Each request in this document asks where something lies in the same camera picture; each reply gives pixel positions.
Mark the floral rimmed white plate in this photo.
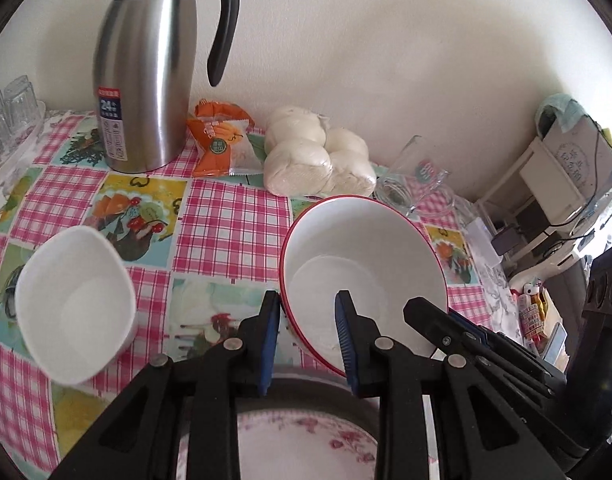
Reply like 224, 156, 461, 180
174, 408, 443, 480

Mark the tray of drinking glasses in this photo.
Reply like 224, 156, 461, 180
0, 75, 46, 174

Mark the white shelf rack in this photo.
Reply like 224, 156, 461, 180
475, 93, 612, 290

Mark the orange snack packet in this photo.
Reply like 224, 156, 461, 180
187, 100, 263, 178

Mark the stainless steel thermos jug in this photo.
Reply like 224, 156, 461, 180
93, 0, 240, 174

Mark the smartphone on table edge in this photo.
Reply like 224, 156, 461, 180
541, 322, 568, 365

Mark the large steel basin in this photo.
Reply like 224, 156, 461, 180
236, 366, 379, 438

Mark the red rimmed floral bowl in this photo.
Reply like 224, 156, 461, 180
279, 195, 448, 375

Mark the white square bowl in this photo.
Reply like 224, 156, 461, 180
14, 226, 138, 386

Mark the colourful candy packet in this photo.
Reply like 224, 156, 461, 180
518, 284, 547, 347

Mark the clear glass mug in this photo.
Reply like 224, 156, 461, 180
373, 136, 455, 218

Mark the bag of white buns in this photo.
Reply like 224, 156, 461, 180
264, 105, 376, 197

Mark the white power adapter box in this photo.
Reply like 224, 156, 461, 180
466, 218, 502, 268

